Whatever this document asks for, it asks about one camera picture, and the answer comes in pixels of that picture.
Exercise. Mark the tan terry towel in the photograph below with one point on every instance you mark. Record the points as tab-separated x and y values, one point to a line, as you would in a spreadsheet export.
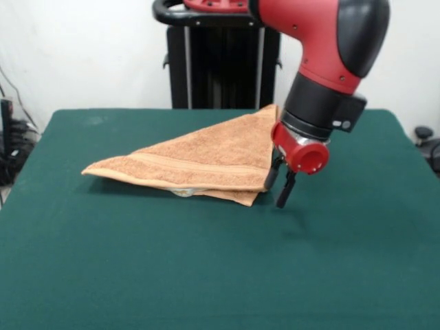
189	161

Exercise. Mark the black box with red mark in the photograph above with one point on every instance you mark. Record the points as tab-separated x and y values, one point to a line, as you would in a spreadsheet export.
5	130

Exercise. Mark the dark green table cloth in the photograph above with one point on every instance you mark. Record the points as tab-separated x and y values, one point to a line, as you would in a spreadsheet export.
103	275

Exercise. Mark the red robot base plate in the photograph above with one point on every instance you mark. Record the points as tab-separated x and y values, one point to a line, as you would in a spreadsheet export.
213	5

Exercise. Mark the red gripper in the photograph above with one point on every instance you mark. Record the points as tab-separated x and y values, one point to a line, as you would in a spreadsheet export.
292	151

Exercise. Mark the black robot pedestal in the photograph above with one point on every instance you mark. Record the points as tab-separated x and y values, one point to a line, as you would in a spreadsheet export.
206	68

